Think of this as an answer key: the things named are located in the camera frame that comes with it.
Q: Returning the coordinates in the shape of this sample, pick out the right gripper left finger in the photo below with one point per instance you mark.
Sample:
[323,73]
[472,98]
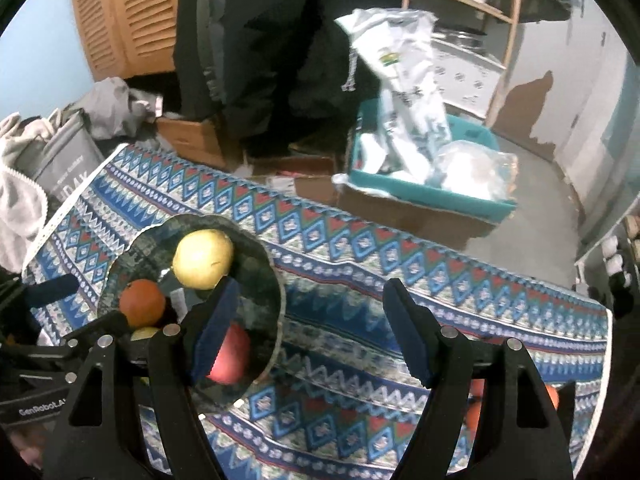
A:
[179,356]

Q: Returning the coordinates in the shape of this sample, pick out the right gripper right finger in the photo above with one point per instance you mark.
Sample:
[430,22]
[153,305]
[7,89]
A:
[441,358]

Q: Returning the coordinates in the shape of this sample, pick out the red apple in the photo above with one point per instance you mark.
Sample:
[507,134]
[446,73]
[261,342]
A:
[472,416]
[232,357]

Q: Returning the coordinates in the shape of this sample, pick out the small orange tangerine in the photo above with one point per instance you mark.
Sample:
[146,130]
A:
[553,395]

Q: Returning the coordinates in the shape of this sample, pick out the person left hand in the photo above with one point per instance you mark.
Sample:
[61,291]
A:
[29,443]

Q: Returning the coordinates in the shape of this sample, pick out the yellow pear lower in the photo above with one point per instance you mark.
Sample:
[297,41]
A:
[143,333]

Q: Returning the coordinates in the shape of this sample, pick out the red apple in bowl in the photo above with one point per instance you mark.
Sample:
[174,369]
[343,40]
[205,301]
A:
[232,357]

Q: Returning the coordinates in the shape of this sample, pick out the large orange left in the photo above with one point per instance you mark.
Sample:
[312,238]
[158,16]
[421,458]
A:
[142,302]

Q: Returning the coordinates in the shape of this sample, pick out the dark scalloped fruit bowl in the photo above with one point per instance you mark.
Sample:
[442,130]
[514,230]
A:
[262,301]

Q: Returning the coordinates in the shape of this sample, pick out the blue patterned tablecloth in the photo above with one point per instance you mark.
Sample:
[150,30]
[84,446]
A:
[339,403]

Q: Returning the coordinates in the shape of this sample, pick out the cardboard box under bin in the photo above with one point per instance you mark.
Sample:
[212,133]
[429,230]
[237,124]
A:
[440,226]

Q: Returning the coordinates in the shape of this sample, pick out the shoe rack with shoes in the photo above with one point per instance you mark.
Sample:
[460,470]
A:
[608,271]

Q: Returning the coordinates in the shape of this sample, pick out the clear plastic bag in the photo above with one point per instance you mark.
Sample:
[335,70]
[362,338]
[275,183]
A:
[474,170]

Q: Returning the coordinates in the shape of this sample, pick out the white knitted cloth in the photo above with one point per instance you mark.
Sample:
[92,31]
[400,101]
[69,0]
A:
[24,204]

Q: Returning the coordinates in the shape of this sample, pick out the teal plastic bin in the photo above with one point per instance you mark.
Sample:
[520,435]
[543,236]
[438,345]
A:
[491,211]

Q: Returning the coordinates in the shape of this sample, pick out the white rice bag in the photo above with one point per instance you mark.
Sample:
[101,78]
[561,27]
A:
[411,120]

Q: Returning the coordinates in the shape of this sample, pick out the grey fabric storage bag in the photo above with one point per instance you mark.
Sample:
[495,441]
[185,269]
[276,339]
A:
[58,153]

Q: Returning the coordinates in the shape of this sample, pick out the grey crumpled clothing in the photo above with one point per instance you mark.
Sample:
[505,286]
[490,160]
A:
[111,109]

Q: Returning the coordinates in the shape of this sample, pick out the white patterned storage box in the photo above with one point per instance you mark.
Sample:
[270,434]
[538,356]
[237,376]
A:
[466,80]

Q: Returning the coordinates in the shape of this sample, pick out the black hanging coats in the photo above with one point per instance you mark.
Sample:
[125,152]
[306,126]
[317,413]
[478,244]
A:
[277,73]

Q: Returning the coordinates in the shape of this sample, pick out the wooden louvered cabinet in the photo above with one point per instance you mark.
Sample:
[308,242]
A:
[127,38]

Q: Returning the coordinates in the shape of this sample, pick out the wooden shelf rack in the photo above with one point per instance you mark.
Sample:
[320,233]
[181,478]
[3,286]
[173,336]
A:
[488,28]

